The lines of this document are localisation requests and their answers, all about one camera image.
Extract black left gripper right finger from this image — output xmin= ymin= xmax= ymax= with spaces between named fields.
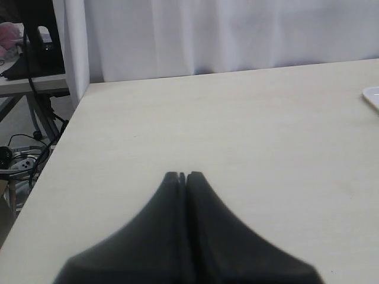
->
xmin=185 ymin=172 xmax=323 ymax=283

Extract white background curtain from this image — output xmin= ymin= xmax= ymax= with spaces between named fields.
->
xmin=53 ymin=1 xmax=378 ymax=105

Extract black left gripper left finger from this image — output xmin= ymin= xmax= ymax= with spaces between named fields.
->
xmin=55 ymin=172 xmax=185 ymax=283

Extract black object on side table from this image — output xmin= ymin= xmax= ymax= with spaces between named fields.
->
xmin=1 ymin=1 xmax=65 ymax=80

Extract white rectangular tray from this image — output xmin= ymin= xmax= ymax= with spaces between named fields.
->
xmin=362 ymin=86 xmax=379 ymax=112

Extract pink plush toy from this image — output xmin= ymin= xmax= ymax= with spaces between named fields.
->
xmin=0 ymin=22 xmax=21 ymax=57

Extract white power strip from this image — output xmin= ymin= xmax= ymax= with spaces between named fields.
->
xmin=9 ymin=156 xmax=37 ymax=175

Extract black cable on floor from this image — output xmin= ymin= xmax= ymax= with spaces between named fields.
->
xmin=7 ymin=133 xmax=53 ymax=187

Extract grey side table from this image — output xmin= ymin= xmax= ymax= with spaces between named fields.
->
xmin=0 ymin=72 xmax=70 ymax=140

